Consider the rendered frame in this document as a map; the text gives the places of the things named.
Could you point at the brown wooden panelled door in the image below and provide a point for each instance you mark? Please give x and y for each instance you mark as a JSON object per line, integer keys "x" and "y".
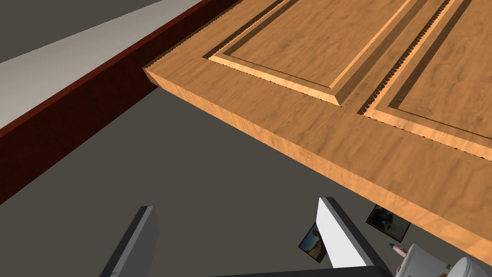
{"x": 346, "y": 96}

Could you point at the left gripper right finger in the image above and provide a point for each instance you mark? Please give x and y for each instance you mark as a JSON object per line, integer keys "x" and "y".
{"x": 340, "y": 238}

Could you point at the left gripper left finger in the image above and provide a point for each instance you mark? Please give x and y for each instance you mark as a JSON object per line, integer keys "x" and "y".
{"x": 134, "y": 246}

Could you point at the dark framed wall picture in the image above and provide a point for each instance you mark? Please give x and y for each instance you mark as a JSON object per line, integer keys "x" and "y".
{"x": 387, "y": 223}
{"x": 314, "y": 243}

